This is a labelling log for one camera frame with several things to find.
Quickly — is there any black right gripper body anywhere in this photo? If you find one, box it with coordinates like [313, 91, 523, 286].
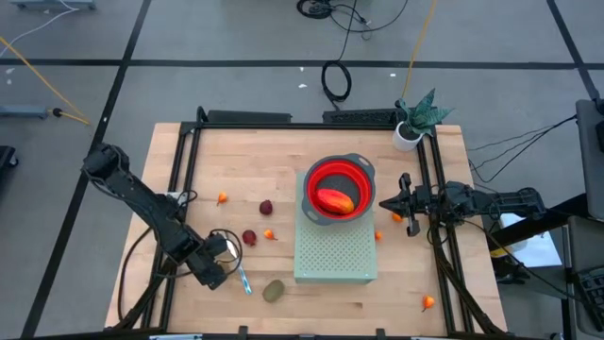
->
[399, 172, 445, 237]

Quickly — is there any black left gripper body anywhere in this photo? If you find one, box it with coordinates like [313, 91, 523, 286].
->
[188, 249, 228, 291]

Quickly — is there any red and grey collapsible colander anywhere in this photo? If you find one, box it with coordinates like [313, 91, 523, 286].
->
[300, 152, 378, 227]

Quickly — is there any red and yellow mango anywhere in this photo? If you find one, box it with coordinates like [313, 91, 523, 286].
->
[314, 187, 356, 216]

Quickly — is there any brown kiwi fruit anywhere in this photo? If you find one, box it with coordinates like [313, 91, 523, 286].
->
[261, 279, 286, 304]

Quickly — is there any white plant pot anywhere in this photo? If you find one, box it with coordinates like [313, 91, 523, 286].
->
[392, 120, 425, 153]

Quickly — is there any green perforated metal shelf riser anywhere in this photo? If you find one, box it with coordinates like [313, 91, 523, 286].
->
[293, 171, 379, 285]

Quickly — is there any green leafy plant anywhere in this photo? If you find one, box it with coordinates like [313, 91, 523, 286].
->
[394, 88, 454, 138]

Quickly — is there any black box behind table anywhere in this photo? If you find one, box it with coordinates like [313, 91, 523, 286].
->
[206, 109, 293, 125]
[322, 108, 402, 126]

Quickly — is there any white floor panel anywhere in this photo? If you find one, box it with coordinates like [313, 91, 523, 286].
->
[497, 211, 563, 269]

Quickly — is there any black diagonal beam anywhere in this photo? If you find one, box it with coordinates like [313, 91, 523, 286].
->
[485, 193, 591, 249]

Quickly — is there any grey desk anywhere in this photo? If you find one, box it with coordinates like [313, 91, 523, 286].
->
[561, 214, 604, 340]

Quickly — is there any grey equipment cabinet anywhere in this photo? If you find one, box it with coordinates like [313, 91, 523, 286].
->
[574, 97, 604, 221]

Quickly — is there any black keyboard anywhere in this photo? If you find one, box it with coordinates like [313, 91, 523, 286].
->
[578, 266, 604, 332]

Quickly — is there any black caster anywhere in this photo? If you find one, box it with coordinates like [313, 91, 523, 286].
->
[0, 144, 19, 171]

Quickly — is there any grey metal stand base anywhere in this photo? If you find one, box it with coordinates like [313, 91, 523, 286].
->
[0, 106, 50, 119]
[11, 0, 97, 11]

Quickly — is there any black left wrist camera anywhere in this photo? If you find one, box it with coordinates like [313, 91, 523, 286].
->
[207, 231, 230, 259]

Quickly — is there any knife with blue handle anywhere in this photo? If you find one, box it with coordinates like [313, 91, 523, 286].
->
[225, 238, 254, 296]

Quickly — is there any black coiled floor cable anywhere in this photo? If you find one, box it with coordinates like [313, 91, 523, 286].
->
[320, 27, 354, 111]

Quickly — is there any yellow floor cable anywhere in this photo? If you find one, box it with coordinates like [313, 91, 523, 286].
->
[0, 36, 92, 127]
[400, 0, 439, 99]

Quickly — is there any black cable bundle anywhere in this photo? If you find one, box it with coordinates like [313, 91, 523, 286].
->
[295, 0, 411, 34]

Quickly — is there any white floor cable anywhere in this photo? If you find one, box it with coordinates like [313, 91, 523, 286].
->
[0, 0, 84, 46]

